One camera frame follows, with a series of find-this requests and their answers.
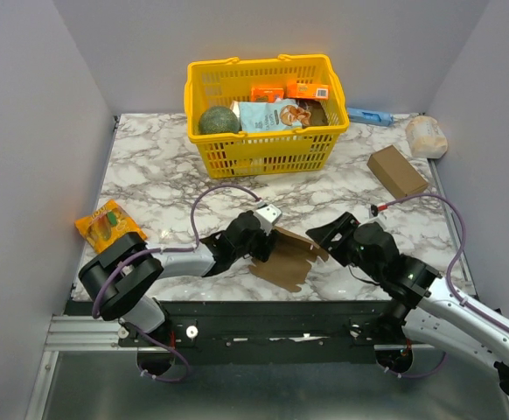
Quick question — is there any light blue snack bag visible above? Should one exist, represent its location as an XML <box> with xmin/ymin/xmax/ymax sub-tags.
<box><xmin>238</xmin><ymin>99</ymin><xmax>306</xmax><ymax>133</ymax></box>

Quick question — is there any beige wrapped bread bag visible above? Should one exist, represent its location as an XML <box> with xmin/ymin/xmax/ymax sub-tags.
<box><xmin>406</xmin><ymin>115</ymin><xmax>448</xmax><ymax>159</ymax></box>

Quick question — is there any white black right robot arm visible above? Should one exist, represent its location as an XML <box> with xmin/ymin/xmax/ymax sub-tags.
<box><xmin>306</xmin><ymin>213</ymin><xmax>509</xmax><ymax>396</ymax></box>

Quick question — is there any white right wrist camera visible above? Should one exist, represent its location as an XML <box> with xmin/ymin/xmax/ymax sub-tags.
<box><xmin>368</xmin><ymin>205</ymin><xmax>387</xmax><ymax>223</ymax></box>

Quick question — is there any orange gummy candy bag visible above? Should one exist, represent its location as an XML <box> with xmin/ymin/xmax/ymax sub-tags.
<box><xmin>74</xmin><ymin>199</ymin><xmax>147</xmax><ymax>254</ymax></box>

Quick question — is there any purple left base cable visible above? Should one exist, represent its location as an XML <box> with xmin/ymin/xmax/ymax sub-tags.
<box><xmin>127</xmin><ymin>323</ymin><xmax>192</xmax><ymax>384</ymax></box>

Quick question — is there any dark brown snack packet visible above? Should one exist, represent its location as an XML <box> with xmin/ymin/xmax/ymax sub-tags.
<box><xmin>297</xmin><ymin>99</ymin><xmax>329</xmax><ymax>128</ymax></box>

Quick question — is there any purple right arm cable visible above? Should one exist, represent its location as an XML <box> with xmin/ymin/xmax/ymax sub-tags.
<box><xmin>379</xmin><ymin>192</ymin><xmax>509</xmax><ymax>347</ymax></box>

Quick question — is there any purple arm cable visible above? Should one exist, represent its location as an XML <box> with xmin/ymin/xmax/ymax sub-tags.
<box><xmin>379</xmin><ymin>192</ymin><xmax>509</xmax><ymax>347</ymax></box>
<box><xmin>92</xmin><ymin>184</ymin><xmax>264</xmax><ymax>319</ymax></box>

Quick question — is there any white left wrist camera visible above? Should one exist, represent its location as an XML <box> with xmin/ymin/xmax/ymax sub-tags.
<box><xmin>254</xmin><ymin>201</ymin><xmax>282</xmax><ymax>235</ymax></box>

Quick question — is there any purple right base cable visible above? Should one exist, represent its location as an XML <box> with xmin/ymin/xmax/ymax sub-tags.
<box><xmin>383</xmin><ymin>349</ymin><xmax>448</xmax><ymax>380</ymax></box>

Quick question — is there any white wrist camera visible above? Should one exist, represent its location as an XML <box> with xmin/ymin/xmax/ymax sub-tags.
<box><xmin>368</xmin><ymin>205</ymin><xmax>387</xmax><ymax>223</ymax></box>
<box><xmin>254</xmin><ymin>201</ymin><xmax>282</xmax><ymax>235</ymax></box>

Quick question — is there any blue tissue packet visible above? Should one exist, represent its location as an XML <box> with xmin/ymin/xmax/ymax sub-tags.
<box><xmin>346</xmin><ymin>108</ymin><xmax>394</xmax><ymax>127</ymax></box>

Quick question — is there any orange snack box left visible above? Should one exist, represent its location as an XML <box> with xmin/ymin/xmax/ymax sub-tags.
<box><xmin>250</xmin><ymin>86</ymin><xmax>284</xmax><ymax>103</ymax></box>

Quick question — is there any brown cardboard box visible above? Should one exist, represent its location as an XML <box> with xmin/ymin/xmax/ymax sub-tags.
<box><xmin>248</xmin><ymin>227</ymin><xmax>329</xmax><ymax>293</ymax></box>
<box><xmin>367</xmin><ymin>145</ymin><xmax>429</xmax><ymax>199</ymax></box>

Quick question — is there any orange snack box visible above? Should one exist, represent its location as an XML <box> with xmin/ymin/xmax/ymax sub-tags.
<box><xmin>250</xmin><ymin>86</ymin><xmax>284</xmax><ymax>103</ymax></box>
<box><xmin>285</xmin><ymin>82</ymin><xmax>330</xmax><ymax>100</ymax></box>

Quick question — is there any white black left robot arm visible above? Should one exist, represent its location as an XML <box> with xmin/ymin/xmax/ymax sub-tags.
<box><xmin>79</xmin><ymin>205</ymin><xmax>282</xmax><ymax>346</ymax></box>

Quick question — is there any yellow plastic shopping basket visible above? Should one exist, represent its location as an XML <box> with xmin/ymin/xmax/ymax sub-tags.
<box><xmin>184</xmin><ymin>54</ymin><xmax>349</xmax><ymax>179</ymax></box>

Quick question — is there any green round melon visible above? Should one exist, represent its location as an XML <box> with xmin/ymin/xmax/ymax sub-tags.
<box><xmin>199</xmin><ymin>106</ymin><xmax>241</xmax><ymax>135</ymax></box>

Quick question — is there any orange snack box right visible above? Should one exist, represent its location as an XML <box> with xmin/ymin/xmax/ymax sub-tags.
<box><xmin>285</xmin><ymin>82</ymin><xmax>330</xmax><ymax>100</ymax></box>

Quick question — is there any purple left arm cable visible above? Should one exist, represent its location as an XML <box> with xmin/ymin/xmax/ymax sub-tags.
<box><xmin>92</xmin><ymin>184</ymin><xmax>264</xmax><ymax>319</ymax></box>

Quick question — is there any folded brown cardboard box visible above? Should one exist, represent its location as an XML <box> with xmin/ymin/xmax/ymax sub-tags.
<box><xmin>367</xmin><ymin>145</ymin><xmax>429</xmax><ymax>199</ymax></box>

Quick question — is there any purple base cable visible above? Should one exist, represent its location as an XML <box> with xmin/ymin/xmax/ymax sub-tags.
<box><xmin>127</xmin><ymin>323</ymin><xmax>192</xmax><ymax>384</ymax></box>
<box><xmin>383</xmin><ymin>349</ymin><xmax>448</xmax><ymax>380</ymax></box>

